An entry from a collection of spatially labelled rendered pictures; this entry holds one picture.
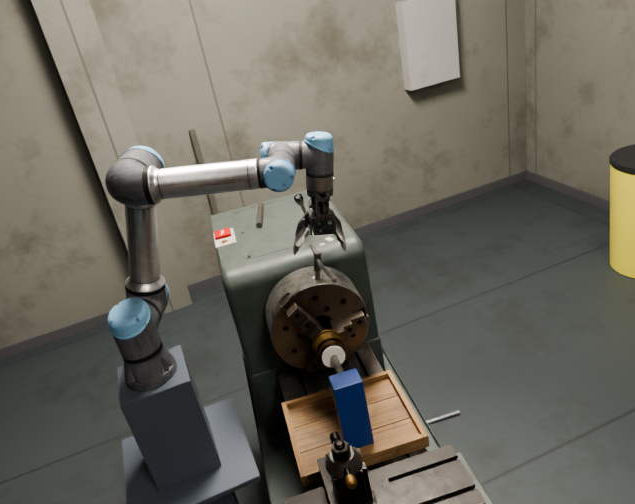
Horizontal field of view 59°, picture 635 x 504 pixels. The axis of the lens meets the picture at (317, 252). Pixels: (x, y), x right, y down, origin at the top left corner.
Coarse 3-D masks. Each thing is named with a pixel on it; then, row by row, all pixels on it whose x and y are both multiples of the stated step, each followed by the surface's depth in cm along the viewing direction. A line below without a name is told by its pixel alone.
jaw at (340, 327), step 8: (352, 312) 173; (360, 312) 171; (336, 320) 171; (344, 320) 170; (352, 320) 169; (360, 320) 170; (336, 328) 168; (344, 328) 168; (352, 328) 168; (344, 336) 166
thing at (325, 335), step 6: (324, 330) 166; (330, 330) 164; (318, 336) 163; (324, 336) 162; (330, 336) 161; (336, 336) 162; (318, 342) 162; (324, 342) 161; (330, 342) 159; (336, 342) 160; (342, 342) 163; (318, 348) 162; (324, 348) 159; (342, 348) 160; (318, 354) 162
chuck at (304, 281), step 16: (320, 272) 173; (288, 288) 170; (304, 288) 166; (320, 288) 167; (336, 288) 168; (352, 288) 172; (272, 304) 172; (304, 304) 168; (320, 304) 169; (336, 304) 170; (352, 304) 172; (272, 320) 168; (288, 320) 169; (368, 320) 176; (272, 336) 170; (288, 336) 171; (304, 336) 173; (352, 336) 177; (288, 352) 174; (304, 352) 175; (352, 352) 180; (320, 368) 179
